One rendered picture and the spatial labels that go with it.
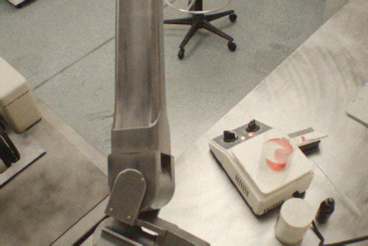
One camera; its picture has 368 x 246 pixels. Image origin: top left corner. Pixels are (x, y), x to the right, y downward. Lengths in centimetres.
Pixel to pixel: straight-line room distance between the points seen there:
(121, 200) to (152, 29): 20
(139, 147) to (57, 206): 90
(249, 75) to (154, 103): 173
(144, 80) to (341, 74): 74
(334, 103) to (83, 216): 82
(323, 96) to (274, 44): 140
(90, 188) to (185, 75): 104
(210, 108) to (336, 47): 93
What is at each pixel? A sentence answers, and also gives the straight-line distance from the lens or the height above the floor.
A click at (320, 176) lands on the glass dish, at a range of 84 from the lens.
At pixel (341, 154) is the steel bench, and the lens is 89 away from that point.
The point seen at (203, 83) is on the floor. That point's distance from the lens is 206.
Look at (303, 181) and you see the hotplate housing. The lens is 75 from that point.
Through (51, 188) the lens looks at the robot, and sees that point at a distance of 132.
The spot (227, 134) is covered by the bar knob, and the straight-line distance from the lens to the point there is 79.
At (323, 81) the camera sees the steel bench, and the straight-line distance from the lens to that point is 104.
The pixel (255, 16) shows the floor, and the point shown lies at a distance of 259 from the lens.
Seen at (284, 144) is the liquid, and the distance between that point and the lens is 70.
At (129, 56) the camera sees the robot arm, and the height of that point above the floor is 115.
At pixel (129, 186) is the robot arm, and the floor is 109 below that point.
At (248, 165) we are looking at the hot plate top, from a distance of 72.
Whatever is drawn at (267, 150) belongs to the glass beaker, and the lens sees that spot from 66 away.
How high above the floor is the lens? 143
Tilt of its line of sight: 50 degrees down
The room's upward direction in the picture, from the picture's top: 3 degrees counter-clockwise
